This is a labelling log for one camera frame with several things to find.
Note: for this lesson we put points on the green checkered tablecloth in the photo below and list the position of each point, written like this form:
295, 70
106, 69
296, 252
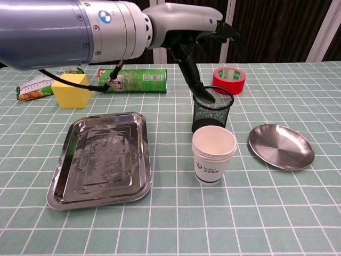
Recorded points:
202, 213

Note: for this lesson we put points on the green white snack packet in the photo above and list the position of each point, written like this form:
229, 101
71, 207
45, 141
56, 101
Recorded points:
34, 88

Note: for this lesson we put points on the green chips can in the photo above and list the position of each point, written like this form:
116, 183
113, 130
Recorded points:
144, 80

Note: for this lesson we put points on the yellow cube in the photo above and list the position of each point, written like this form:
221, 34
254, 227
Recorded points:
72, 96

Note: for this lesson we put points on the rectangular steel tray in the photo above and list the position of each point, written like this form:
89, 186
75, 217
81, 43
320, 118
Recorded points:
101, 160

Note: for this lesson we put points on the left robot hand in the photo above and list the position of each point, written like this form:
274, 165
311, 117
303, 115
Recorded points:
186, 24

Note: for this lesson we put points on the red tape roll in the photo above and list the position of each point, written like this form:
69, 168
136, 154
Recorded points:
226, 88

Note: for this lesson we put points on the round steel plate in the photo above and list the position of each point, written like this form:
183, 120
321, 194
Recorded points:
279, 149

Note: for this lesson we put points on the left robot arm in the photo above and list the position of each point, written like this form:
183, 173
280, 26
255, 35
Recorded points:
53, 34

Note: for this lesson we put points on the white paper cup stack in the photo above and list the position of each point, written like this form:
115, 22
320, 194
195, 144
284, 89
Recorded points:
210, 170

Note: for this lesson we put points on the black mesh pen holder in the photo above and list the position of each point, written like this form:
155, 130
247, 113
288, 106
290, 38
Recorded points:
213, 114

